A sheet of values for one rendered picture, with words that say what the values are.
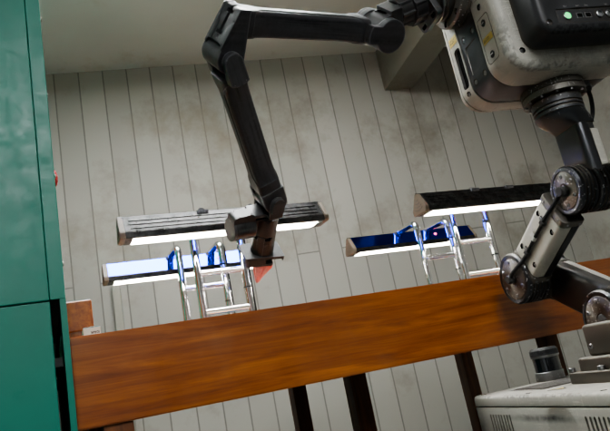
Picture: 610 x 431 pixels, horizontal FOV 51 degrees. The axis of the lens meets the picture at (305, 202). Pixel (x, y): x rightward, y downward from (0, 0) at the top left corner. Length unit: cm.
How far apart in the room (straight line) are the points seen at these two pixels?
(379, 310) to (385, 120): 273
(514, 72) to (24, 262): 108
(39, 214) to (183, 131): 257
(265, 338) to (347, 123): 279
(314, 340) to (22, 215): 70
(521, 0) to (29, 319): 119
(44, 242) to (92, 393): 32
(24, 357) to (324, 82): 319
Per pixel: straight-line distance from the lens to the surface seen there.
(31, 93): 154
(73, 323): 154
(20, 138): 149
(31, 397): 137
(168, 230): 179
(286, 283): 372
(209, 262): 238
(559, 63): 147
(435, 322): 168
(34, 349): 138
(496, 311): 179
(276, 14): 131
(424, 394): 389
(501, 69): 145
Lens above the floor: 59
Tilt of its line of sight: 15 degrees up
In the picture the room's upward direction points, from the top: 11 degrees counter-clockwise
